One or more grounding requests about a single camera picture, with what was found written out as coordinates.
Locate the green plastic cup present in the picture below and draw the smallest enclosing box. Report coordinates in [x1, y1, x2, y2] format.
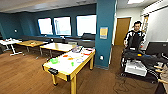
[70, 60, 76, 67]

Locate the red board game box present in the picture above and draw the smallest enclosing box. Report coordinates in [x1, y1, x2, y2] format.
[82, 48, 95, 56]

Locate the blue board game box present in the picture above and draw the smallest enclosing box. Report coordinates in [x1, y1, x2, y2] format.
[71, 45, 84, 54]

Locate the dark sofa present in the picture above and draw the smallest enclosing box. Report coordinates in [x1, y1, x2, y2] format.
[64, 32, 96, 48]

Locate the low wooden table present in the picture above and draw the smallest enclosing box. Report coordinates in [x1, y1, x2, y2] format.
[39, 42, 79, 58]
[15, 39, 49, 54]

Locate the white dining table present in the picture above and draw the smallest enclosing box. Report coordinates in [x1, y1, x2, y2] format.
[42, 46, 97, 94]

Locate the brown wooden door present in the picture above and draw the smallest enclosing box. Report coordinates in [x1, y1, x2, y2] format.
[114, 17, 132, 47]

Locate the person in black shirt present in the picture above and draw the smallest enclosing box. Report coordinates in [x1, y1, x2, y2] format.
[123, 20, 146, 52]

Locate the small colourful toy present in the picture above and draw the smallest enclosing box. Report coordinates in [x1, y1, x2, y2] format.
[29, 40, 36, 45]

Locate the black wheeled cart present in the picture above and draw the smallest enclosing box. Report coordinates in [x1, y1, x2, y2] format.
[119, 41, 168, 84]

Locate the small white table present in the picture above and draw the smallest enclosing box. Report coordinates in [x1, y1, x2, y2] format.
[0, 38, 23, 57]

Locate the blue plastic ring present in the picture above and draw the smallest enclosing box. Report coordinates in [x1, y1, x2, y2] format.
[75, 58, 85, 64]

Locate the white wall outlet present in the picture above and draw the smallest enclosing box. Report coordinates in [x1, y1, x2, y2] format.
[99, 54, 105, 61]

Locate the small yellow wall sign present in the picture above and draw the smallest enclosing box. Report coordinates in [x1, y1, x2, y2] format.
[99, 26, 109, 40]

